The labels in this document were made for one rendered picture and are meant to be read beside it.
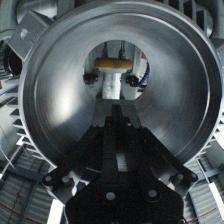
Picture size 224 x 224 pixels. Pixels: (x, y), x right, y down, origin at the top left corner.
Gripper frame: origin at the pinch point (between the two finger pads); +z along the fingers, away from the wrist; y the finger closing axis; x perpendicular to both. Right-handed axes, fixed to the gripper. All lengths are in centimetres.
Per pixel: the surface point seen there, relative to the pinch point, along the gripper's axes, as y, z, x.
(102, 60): -4.3, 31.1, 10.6
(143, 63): 161, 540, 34
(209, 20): 37, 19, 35
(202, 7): 34, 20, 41
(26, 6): -34, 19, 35
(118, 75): 2.9, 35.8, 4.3
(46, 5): -25.2, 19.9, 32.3
